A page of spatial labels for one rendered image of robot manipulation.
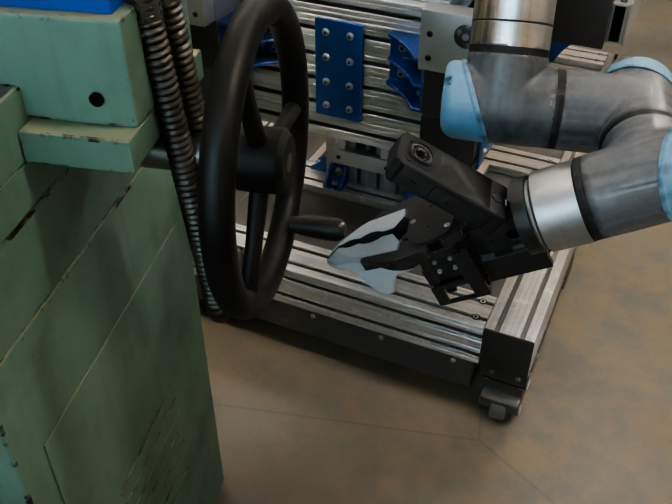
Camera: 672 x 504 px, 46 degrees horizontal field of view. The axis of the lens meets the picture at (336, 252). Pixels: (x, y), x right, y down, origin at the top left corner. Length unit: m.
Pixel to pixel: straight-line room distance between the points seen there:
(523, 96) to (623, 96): 0.09
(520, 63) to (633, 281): 1.26
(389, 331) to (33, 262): 0.89
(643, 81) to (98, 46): 0.47
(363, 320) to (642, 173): 0.91
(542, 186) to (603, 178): 0.05
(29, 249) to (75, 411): 0.20
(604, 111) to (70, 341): 0.54
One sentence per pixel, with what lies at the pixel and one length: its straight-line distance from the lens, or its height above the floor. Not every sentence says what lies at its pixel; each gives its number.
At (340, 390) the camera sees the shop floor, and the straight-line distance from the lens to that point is 1.59.
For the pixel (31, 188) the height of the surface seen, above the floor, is 0.82.
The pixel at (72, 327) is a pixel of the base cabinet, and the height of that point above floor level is 0.65.
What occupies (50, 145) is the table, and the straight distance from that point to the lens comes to 0.68.
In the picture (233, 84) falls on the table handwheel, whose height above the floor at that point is 0.92.
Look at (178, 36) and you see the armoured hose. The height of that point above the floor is 0.92.
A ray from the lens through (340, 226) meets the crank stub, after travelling 0.79.
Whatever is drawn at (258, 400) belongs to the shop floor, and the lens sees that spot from 1.58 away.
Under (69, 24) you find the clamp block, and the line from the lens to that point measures 0.64.
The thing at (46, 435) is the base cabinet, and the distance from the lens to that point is 0.80.
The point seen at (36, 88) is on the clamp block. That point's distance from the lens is 0.68.
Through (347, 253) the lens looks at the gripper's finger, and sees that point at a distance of 0.77.
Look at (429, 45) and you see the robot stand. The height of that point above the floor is 0.72.
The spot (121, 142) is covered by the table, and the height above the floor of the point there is 0.87.
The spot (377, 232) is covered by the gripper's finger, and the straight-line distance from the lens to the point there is 0.78.
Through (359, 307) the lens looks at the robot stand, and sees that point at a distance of 1.49.
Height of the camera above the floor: 1.18
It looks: 38 degrees down
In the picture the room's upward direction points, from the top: straight up
